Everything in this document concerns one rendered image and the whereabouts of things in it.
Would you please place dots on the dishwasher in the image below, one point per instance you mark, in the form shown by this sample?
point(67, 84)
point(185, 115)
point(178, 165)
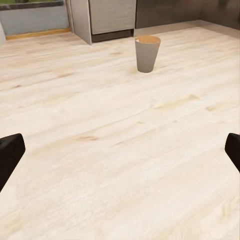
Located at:
point(110, 19)

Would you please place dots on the fixed window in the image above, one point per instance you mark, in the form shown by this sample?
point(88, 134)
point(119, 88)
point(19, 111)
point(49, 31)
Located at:
point(31, 18)

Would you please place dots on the trash can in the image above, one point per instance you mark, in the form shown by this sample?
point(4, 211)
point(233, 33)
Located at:
point(147, 48)

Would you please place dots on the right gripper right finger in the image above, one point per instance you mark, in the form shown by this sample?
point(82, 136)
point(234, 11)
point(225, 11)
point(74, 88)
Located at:
point(232, 149)

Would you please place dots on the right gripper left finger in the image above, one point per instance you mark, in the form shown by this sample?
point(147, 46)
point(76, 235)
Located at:
point(12, 149)

